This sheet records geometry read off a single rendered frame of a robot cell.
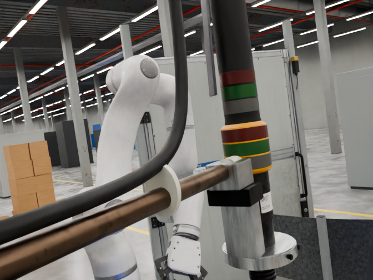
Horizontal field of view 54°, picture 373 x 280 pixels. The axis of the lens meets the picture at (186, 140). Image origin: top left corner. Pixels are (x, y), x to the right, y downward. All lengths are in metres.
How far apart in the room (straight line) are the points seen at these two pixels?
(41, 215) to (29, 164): 8.32
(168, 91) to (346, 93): 5.93
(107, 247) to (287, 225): 1.48
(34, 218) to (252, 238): 0.20
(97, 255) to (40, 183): 7.58
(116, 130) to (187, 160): 0.25
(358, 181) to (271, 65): 4.69
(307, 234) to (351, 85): 4.81
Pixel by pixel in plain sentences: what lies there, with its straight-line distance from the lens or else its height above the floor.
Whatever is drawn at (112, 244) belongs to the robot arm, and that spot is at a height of 1.29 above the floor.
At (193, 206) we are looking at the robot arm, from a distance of 1.14.
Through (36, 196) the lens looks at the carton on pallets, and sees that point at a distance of 8.62.
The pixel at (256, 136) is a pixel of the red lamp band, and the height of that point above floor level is 1.58.
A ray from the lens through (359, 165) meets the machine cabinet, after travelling 6.96.
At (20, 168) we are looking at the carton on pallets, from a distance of 8.44.
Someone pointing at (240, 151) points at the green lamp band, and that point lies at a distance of 0.33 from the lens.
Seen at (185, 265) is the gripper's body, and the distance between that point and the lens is 1.10.
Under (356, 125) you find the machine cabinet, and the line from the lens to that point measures 6.86.
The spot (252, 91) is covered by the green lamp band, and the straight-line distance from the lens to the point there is 0.34.
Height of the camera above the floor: 1.60
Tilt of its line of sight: 3 degrees down
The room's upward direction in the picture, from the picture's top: 8 degrees counter-clockwise
